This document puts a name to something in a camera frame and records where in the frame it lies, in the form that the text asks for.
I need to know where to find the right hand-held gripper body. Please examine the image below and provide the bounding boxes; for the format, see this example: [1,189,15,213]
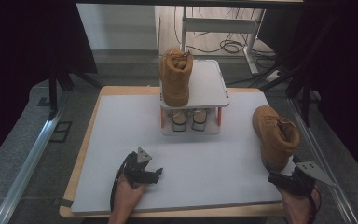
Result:
[279,160,337,198]

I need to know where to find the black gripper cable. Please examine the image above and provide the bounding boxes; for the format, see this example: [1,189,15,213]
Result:
[307,186,323,224]
[109,151,138,213]

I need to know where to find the silver strap heeled sandal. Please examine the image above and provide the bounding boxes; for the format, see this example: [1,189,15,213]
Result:
[168,108,188,133]
[190,108,209,133]

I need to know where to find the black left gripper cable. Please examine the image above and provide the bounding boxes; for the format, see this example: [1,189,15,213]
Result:
[109,151,138,213]

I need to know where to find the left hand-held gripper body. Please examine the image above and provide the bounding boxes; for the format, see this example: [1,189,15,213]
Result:
[123,147,154,189]

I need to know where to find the person's left hand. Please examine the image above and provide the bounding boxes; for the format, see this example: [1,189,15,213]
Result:
[111,172,147,218]

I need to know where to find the black curtain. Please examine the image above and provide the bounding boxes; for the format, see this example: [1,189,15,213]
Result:
[257,0,358,188]
[0,0,100,172]

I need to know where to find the person's right hand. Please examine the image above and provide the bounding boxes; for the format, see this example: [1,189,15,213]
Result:
[279,185,322,224]

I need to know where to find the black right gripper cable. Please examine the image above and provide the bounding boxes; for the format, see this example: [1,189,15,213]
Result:
[307,186,323,224]

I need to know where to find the white two-tier shoe rack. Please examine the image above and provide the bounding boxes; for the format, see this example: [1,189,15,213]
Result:
[158,59,231,137]

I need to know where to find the white power strip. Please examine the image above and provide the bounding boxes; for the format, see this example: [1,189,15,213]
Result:
[265,69,283,83]

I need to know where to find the black metal stand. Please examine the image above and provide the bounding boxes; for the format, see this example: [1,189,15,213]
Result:
[47,69,103,120]
[283,15,339,127]

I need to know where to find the grey table mat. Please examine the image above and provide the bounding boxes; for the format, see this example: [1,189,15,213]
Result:
[70,91,296,215]

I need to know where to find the black tape strip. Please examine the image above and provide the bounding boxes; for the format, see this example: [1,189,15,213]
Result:
[58,197,75,208]

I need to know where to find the tan suede boot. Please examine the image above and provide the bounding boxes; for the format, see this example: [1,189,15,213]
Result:
[252,105,301,173]
[158,47,195,108]

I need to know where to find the aluminium floor rail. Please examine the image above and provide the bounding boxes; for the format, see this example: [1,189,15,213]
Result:
[287,97,358,224]
[0,102,67,224]

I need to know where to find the coiled black floor cable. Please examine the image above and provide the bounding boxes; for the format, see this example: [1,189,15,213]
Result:
[186,30,255,55]

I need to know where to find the white metal desk frame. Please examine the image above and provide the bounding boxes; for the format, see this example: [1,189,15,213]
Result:
[179,6,267,76]

